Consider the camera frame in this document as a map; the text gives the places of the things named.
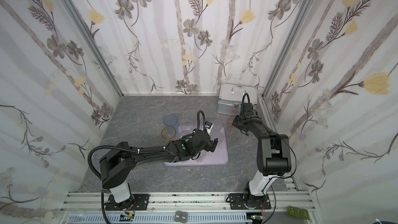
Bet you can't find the lilac plastic tray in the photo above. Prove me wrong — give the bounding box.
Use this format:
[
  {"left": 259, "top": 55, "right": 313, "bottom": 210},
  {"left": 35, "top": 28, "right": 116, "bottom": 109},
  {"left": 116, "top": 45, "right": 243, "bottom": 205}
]
[{"left": 164, "top": 126, "right": 229, "bottom": 167}]

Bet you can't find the pink plastic cup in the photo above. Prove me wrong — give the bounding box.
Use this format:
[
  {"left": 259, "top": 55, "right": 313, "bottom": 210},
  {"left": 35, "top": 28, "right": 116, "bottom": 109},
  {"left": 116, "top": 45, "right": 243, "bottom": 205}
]
[{"left": 228, "top": 116, "right": 235, "bottom": 131}]

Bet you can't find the clear frosted tall tumbler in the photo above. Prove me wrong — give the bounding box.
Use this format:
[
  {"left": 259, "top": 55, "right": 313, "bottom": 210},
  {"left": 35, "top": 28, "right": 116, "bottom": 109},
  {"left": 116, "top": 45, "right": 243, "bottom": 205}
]
[{"left": 212, "top": 119, "right": 223, "bottom": 132}]

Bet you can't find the clear faceted glass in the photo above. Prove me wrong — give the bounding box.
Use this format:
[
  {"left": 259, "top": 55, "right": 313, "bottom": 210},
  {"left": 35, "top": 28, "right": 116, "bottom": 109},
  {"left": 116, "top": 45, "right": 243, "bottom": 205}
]
[{"left": 179, "top": 119, "right": 194, "bottom": 132}]

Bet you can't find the yellow plastic tumbler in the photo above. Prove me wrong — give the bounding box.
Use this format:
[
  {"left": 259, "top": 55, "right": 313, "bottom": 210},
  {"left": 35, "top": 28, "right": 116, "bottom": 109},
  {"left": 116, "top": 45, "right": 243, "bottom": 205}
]
[{"left": 161, "top": 126, "right": 177, "bottom": 143}]

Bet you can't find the blue frosted plastic tumbler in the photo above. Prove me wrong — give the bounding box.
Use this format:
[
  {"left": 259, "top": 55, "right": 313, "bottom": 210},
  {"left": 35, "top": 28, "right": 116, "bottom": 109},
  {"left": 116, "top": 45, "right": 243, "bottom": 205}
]
[{"left": 163, "top": 115, "right": 179, "bottom": 132}]

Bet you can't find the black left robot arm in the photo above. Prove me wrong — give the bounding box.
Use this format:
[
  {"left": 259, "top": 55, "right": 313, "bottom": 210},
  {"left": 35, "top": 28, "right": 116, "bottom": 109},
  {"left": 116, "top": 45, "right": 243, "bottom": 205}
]
[{"left": 87, "top": 130, "right": 219, "bottom": 224}]

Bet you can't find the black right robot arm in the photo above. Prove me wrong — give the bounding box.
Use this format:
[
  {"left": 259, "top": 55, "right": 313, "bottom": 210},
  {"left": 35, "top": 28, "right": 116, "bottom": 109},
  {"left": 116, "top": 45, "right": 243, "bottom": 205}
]
[{"left": 232, "top": 103, "right": 292, "bottom": 209}]

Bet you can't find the silver metal first-aid case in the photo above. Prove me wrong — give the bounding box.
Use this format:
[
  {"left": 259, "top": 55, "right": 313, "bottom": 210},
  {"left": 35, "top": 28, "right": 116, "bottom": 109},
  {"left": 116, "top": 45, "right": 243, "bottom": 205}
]
[{"left": 217, "top": 83, "right": 257, "bottom": 115}]

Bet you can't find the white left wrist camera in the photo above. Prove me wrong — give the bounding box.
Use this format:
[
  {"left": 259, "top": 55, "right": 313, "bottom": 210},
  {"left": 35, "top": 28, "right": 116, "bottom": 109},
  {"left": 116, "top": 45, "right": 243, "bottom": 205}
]
[{"left": 204, "top": 120, "right": 214, "bottom": 134}]

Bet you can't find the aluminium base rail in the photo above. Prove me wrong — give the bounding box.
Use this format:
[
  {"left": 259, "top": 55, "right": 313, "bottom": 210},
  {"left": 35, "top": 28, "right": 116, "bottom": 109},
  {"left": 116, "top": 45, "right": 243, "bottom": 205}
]
[{"left": 58, "top": 191, "right": 316, "bottom": 216}]

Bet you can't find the white slotted cable duct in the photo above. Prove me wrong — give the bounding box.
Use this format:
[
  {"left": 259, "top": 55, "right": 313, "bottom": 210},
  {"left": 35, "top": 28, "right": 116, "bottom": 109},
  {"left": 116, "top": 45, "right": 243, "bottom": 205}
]
[{"left": 60, "top": 213, "right": 252, "bottom": 224}]

